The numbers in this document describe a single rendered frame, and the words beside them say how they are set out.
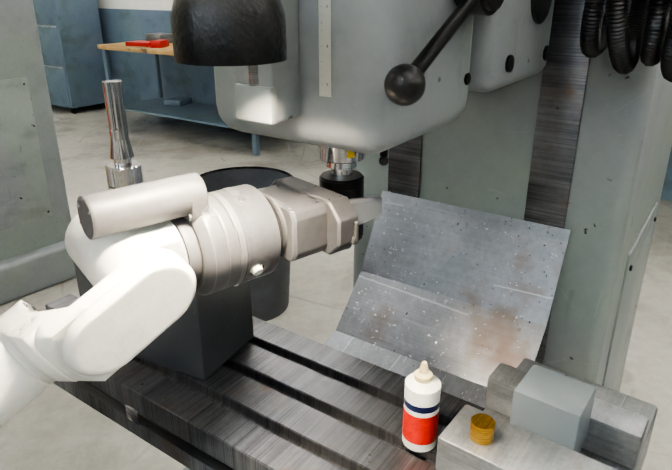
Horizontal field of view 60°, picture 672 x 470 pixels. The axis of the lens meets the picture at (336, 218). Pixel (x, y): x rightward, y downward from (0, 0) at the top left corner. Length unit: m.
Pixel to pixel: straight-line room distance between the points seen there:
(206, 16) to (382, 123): 0.18
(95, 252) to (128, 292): 0.06
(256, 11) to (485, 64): 0.32
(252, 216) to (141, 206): 0.10
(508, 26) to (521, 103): 0.28
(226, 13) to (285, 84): 0.14
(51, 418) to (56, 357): 1.98
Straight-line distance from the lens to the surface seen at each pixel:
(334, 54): 0.48
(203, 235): 0.50
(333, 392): 0.80
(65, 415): 2.45
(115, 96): 0.83
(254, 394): 0.80
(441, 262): 0.97
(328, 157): 0.59
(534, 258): 0.93
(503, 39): 0.64
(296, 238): 0.54
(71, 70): 7.84
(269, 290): 2.70
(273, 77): 0.48
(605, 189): 0.90
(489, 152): 0.94
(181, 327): 0.81
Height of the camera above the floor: 1.44
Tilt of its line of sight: 21 degrees down
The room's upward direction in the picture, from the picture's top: straight up
